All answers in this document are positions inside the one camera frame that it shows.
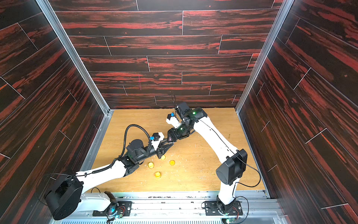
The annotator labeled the right aluminium corner post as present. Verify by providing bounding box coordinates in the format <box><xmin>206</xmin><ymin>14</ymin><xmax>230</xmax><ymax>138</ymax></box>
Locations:
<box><xmin>235</xmin><ymin>0</ymin><xmax>294</xmax><ymax>117</ymax></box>

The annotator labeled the yellow paint jar left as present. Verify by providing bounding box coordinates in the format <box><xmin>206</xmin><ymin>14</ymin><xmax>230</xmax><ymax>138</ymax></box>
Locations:
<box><xmin>148</xmin><ymin>162</ymin><xmax>154</xmax><ymax>169</ymax></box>

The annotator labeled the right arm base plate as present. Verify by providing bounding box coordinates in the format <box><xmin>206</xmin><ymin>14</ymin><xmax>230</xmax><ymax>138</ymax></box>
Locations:
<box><xmin>201</xmin><ymin>200</ymin><xmax>243</xmax><ymax>216</ymax></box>

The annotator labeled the yellow paint jar front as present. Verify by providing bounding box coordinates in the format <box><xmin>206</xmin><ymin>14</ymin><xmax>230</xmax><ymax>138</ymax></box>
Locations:
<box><xmin>155</xmin><ymin>172</ymin><xmax>161</xmax><ymax>179</ymax></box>

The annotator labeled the yellow paint jar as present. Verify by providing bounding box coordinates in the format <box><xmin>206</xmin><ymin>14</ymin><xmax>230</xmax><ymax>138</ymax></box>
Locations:
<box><xmin>148</xmin><ymin>162</ymin><xmax>154</xmax><ymax>169</ymax></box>
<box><xmin>155</xmin><ymin>172</ymin><xmax>161</xmax><ymax>179</ymax></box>

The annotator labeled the left aluminium corner post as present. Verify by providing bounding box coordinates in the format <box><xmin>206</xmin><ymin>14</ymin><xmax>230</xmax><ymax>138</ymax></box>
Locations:
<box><xmin>36</xmin><ymin>0</ymin><xmax>113</xmax><ymax>116</ymax></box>

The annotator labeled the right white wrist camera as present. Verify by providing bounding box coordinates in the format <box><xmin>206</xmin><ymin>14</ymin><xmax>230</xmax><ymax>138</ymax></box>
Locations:
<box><xmin>166</xmin><ymin>113</ymin><xmax>181</xmax><ymax>128</ymax></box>

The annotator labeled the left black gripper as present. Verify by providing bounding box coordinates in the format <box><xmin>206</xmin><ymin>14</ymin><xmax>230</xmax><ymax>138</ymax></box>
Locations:
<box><xmin>134</xmin><ymin>139</ymin><xmax>172</xmax><ymax>164</ymax></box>

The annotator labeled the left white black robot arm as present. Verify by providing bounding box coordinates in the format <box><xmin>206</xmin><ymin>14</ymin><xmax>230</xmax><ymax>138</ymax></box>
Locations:
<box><xmin>44</xmin><ymin>139</ymin><xmax>173</xmax><ymax>220</ymax></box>

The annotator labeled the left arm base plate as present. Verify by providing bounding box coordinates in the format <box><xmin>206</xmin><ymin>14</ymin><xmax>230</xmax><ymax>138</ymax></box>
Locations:
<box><xmin>92</xmin><ymin>201</ymin><xmax>132</xmax><ymax>218</ymax></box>

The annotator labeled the aluminium corner post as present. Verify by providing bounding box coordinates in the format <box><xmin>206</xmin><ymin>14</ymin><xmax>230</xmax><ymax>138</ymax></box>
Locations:
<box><xmin>36</xmin><ymin>0</ymin><xmax>113</xmax><ymax>116</ymax></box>
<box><xmin>235</xmin><ymin>0</ymin><xmax>294</xmax><ymax>117</ymax></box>

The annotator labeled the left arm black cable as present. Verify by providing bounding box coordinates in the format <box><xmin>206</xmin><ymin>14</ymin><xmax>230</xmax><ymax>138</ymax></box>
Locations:
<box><xmin>110</xmin><ymin>124</ymin><xmax>152</xmax><ymax>167</ymax></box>

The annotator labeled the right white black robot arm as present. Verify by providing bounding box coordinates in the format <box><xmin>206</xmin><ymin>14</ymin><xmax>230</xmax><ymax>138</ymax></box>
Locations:
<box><xmin>166</xmin><ymin>102</ymin><xmax>248</xmax><ymax>209</ymax></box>

